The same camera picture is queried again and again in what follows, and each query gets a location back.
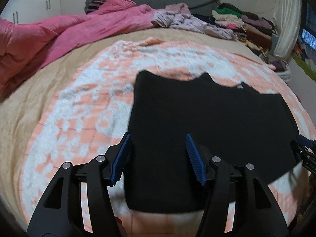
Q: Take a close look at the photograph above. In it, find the window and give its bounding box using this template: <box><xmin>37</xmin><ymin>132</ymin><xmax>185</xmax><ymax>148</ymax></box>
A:
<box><xmin>299</xmin><ymin>0</ymin><xmax>315</xmax><ymax>50</ymax></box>

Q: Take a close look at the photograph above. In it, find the green windowsill cloth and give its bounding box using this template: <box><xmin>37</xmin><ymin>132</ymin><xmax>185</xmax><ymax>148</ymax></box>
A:
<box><xmin>291</xmin><ymin>53</ymin><xmax>316</xmax><ymax>81</ymax></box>

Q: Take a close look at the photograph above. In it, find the lilac crumpled garment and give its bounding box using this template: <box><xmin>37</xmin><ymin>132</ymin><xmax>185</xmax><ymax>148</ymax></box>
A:
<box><xmin>151</xmin><ymin>3</ymin><xmax>237</xmax><ymax>41</ymax></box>

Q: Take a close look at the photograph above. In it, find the striped dark garment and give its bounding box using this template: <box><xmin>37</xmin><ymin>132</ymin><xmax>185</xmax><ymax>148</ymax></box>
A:
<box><xmin>85</xmin><ymin>0</ymin><xmax>105</xmax><ymax>14</ymax></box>

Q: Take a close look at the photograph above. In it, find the pink quilt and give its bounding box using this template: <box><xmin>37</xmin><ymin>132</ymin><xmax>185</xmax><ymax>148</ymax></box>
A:
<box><xmin>1</xmin><ymin>0</ymin><xmax>155</xmax><ymax>97</ymax></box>

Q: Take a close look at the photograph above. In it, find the white wardrobe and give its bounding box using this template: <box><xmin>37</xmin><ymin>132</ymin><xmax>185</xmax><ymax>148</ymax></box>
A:
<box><xmin>1</xmin><ymin>0</ymin><xmax>61</xmax><ymax>24</ymax></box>

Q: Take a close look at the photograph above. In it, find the beige bed sheet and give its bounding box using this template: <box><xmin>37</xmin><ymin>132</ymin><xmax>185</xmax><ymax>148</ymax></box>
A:
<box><xmin>1</xmin><ymin>28</ymin><xmax>259</xmax><ymax>229</ymax></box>

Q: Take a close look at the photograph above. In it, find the peach white plush blanket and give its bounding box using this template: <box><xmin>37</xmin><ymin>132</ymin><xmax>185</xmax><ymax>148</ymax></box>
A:
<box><xmin>19</xmin><ymin>36</ymin><xmax>312</xmax><ymax>237</ymax></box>

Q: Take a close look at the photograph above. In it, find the white bag of clothes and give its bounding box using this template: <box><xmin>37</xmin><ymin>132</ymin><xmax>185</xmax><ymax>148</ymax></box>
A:
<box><xmin>259</xmin><ymin>54</ymin><xmax>292</xmax><ymax>83</ymax></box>

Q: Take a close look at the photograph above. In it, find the stack of folded clothes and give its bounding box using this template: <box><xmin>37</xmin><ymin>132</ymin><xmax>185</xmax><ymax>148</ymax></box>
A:
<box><xmin>193</xmin><ymin>2</ymin><xmax>280</xmax><ymax>55</ymax></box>

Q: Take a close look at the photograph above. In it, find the left hand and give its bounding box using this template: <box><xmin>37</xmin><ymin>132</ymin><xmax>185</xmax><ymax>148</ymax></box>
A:
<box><xmin>115</xmin><ymin>217</ymin><xmax>128</xmax><ymax>237</ymax></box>

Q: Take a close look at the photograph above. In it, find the black printed t-shirt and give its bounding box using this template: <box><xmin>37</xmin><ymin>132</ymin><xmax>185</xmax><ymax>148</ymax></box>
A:
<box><xmin>124</xmin><ymin>71</ymin><xmax>299</xmax><ymax>213</ymax></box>

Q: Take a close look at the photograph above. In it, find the white curtain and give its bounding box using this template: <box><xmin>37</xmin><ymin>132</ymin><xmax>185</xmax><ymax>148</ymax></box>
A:
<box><xmin>274</xmin><ymin>0</ymin><xmax>302</xmax><ymax>59</ymax></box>

